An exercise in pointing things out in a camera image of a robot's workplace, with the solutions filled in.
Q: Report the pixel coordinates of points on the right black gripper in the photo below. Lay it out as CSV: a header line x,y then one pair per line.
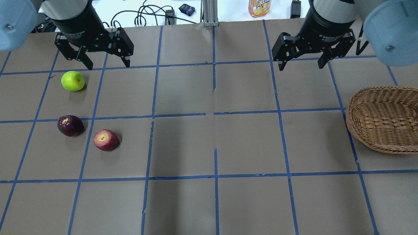
x,y
326,28

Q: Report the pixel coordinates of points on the wicker basket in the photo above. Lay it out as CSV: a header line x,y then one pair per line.
x,y
384,118

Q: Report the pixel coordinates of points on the red yellow apple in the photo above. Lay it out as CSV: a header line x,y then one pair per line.
x,y
106,140

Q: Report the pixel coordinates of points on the black power adapter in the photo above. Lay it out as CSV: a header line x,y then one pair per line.
x,y
295,9

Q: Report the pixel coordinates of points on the green apple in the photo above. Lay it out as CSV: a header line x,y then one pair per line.
x,y
73,81

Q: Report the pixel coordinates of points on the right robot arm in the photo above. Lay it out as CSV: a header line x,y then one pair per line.
x,y
389,26

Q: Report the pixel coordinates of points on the orange juice bottle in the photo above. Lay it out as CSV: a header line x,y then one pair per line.
x,y
259,8

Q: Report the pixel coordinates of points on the small blue checkered pouch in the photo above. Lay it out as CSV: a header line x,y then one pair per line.
x,y
187,10

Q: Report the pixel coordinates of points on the aluminium frame post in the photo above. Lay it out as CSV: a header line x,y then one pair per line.
x,y
209,13

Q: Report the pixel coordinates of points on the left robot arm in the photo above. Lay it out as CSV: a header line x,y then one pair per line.
x,y
18,18

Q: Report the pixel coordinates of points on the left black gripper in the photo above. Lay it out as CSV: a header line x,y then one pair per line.
x,y
77,26

